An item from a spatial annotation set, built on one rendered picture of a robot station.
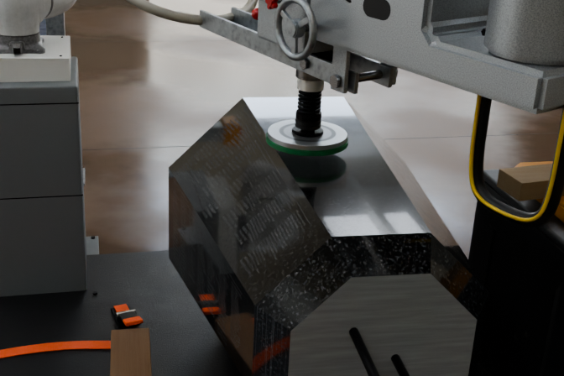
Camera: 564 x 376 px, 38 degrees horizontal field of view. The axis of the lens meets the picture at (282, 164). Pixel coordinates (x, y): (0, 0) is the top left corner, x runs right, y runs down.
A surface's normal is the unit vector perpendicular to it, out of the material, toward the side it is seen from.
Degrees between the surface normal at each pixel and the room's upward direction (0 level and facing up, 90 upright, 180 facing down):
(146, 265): 0
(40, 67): 90
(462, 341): 90
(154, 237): 0
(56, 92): 90
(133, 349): 0
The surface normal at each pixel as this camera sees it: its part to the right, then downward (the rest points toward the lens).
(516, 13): -0.67, 0.25
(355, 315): 0.18, 0.37
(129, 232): 0.05, -0.93
